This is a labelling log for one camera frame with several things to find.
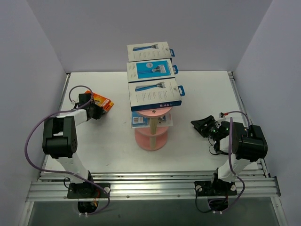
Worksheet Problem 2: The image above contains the orange Gillette box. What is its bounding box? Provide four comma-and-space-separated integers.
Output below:
93, 93, 114, 114

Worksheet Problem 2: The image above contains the clear blister razor pack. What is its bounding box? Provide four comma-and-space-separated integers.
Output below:
157, 113, 173, 127

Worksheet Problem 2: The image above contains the blister razor pack blue card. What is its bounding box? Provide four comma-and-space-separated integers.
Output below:
131, 112, 150, 129

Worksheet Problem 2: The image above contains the blue Harry's razor box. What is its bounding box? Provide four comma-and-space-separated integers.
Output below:
127, 41, 175, 62
127, 59, 179, 83

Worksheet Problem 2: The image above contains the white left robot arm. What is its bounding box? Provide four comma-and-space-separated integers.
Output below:
42, 92, 104, 197

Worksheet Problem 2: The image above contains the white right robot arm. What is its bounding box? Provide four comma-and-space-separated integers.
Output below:
191, 115, 268, 196

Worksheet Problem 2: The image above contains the pink three-tier wooden shelf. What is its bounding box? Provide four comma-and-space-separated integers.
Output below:
135, 107, 172, 151

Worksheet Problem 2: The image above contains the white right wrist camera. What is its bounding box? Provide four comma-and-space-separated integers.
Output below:
217, 113, 229, 123

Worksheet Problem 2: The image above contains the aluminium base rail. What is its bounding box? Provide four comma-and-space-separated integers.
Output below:
26, 170, 281, 202

